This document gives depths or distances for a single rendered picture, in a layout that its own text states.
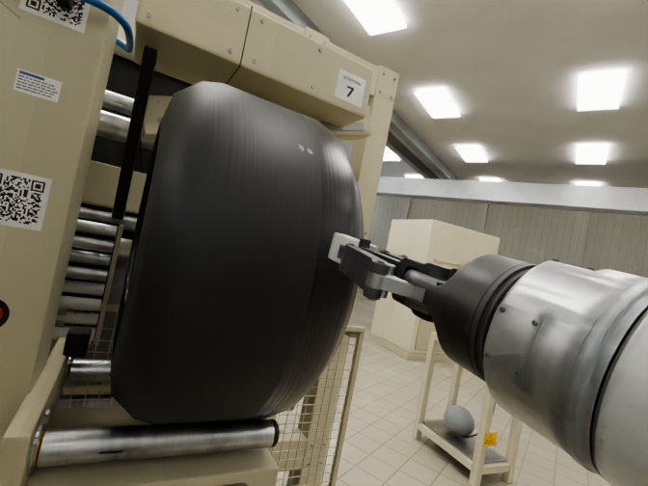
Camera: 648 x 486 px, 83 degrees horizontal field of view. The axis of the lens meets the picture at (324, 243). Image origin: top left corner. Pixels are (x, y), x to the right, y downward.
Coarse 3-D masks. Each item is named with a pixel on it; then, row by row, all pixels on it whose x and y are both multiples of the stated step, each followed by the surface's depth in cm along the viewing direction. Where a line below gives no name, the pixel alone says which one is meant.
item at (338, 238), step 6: (336, 234) 41; (342, 234) 40; (336, 240) 41; (342, 240) 39; (348, 240) 38; (354, 240) 37; (336, 246) 40; (330, 252) 41; (336, 252) 40; (336, 258) 40
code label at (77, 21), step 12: (24, 0) 50; (36, 0) 50; (48, 0) 51; (36, 12) 50; (48, 12) 51; (60, 12) 51; (72, 12) 52; (84, 12) 53; (72, 24) 52; (84, 24) 53
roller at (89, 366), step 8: (80, 360) 74; (88, 360) 75; (96, 360) 76; (104, 360) 77; (72, 368) 72; (80, 368) 73; (88, 368) 74; (96, 368) 74; (104, 368) 75; (72, 376) 72; (80, 376) 73; (88, 376) 73; (96, 376) 74; (104, 376) 75
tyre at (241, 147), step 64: (192, 128) 47; (256, 128) 51; (320, 128) 61; (192, 192) 43; (256, 192) 46; (320, 192) 51; (192, 256) 42; (256, 256) 45; (320, 256) 49; (128, 320) 46; (192, 320) 43; (256, 320) 46; (320, 320) 50; (128, 384) 48; (192, 384) 47; (256, 384) 51
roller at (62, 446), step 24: (48, 432) 49; (72, 432) 50; (96, 432) 52; (120, 432) 53; (144, 432) 54; (168, 432) 55; (192, 432) 57; (216, 432) 59; (240, 432) 60; (264, 432) 62; (48, 456) 48; (72, 456) 49; (96, 456) 50; (120, 456) 52; (144, 456) 54
